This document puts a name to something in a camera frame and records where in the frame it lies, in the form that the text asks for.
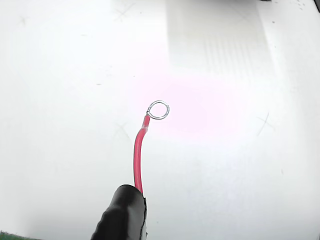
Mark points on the large green sponge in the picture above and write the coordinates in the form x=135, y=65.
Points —
x=10, y=236

